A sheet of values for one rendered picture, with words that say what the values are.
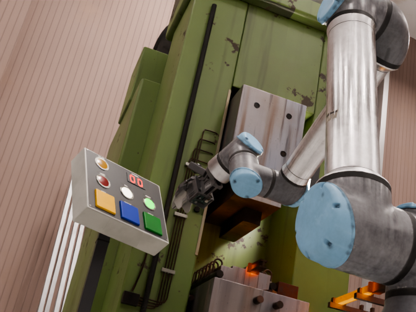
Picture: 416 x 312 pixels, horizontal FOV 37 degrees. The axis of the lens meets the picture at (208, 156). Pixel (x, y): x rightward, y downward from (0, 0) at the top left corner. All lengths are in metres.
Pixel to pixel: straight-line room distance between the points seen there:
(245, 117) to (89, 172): 0.79
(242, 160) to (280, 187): 0.14
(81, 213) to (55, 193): 4.43
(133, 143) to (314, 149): 1.43
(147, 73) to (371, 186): 2.43
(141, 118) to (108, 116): 3.78
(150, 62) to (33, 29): 3.61
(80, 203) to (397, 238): 1.12
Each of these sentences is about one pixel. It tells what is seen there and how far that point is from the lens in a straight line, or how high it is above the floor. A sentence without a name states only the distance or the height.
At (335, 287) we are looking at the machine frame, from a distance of 2.68.
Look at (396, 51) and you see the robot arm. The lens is 1.61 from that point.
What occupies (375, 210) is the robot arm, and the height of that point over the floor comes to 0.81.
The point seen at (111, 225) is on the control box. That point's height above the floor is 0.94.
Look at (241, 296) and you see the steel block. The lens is 2.27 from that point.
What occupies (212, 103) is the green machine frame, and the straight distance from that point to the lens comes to 2.70.
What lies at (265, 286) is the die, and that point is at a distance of 2.38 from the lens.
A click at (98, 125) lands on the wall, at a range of 6.76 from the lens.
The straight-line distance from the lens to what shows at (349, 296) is 2.37.
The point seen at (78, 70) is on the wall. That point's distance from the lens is 6.94.
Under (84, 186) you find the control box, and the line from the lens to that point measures 2.02.
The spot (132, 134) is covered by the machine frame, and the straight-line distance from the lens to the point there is 3.03.
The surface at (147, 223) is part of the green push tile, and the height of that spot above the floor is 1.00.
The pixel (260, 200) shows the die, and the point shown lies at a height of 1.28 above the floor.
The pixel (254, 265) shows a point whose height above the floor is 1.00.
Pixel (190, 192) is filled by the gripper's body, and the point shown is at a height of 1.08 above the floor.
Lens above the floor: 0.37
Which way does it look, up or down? 25 degrees up
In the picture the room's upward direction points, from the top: 12 degrees clockwise
